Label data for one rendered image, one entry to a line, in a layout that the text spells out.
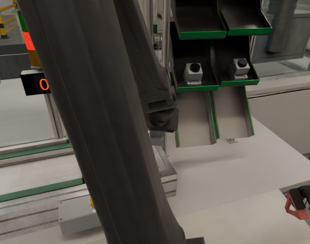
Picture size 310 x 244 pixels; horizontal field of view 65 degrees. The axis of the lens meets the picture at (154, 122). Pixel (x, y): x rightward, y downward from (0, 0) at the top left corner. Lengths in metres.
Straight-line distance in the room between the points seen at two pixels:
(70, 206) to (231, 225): 0.47
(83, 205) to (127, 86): 0.60
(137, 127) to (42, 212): 0.66
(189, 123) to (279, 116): 1.19
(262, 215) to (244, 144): 0.37
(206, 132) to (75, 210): 0.49
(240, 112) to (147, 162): 0.82
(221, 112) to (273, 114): 1.02
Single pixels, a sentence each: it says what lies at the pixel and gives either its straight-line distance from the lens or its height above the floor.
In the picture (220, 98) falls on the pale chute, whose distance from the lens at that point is 0.96.
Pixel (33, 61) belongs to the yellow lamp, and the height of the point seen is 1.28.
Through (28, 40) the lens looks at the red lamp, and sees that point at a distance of 0.83.
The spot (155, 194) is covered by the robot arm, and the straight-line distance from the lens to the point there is 0.18.
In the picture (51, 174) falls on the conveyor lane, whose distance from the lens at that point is 0.93.
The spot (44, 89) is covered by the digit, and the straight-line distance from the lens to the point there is 0.87.
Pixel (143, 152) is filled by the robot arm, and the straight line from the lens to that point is 0.17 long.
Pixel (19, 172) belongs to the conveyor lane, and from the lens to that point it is 0.99.
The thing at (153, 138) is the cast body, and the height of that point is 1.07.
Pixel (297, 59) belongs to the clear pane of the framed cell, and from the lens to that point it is 2.02.
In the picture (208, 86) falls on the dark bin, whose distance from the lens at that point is 0.78.
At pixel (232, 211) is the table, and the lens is 0.87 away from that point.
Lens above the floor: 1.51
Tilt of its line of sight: 32 degrees down
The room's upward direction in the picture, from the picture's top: straight up
